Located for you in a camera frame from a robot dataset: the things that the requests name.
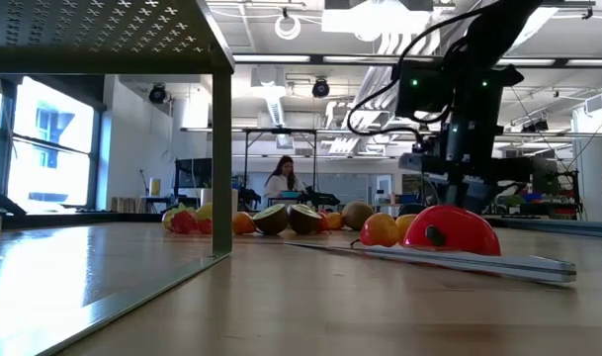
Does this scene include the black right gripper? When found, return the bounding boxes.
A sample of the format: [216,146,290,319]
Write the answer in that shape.
[397,118,535,215]

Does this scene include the red bowl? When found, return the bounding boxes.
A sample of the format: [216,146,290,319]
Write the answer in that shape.
[402,205,502,257]

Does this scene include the grey toy knife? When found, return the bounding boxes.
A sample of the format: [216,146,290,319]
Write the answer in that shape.
[284,240,578,286]

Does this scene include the toy kiwi half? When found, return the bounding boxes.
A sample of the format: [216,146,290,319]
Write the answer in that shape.
[287,203,324,236]
[252,203,291,237]

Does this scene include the black equipment rack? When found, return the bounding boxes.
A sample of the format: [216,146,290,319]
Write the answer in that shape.
[530,156,583,219]

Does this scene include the whole brown toy kiwi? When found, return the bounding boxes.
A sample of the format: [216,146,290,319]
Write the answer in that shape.
[341,201,377,232]

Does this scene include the black hanging spotlight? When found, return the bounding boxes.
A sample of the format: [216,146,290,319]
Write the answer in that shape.
[311,77,331,99]
[147,83,167,105]

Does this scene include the person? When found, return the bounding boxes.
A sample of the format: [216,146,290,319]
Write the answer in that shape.
[262,154,307,200]

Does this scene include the overhead light bar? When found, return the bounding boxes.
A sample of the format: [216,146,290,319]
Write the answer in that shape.
[230,52,602,70]

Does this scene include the black monitor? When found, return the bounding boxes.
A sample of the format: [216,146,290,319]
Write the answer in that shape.
[174,157,213,192]

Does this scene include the wooden crates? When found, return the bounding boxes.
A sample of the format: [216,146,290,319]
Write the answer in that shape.
[110,196,141,214]

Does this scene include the green perforated metal shelf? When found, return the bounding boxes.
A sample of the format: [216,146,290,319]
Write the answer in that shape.
[0,0,235,356]

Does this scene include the large window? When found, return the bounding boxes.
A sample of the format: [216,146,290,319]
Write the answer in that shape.
[0,73,103,212]

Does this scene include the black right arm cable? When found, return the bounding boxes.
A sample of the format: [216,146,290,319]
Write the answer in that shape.
[346,4,484,144]

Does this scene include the black workstation frame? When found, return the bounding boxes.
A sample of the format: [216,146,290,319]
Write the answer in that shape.
[240,127,430,204]

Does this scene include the silver ventilation duct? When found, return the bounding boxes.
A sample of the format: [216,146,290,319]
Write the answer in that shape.
[497,0,561,65]

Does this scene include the white hanging ring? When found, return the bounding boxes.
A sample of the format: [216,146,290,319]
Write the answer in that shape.
[274,13,302,42]

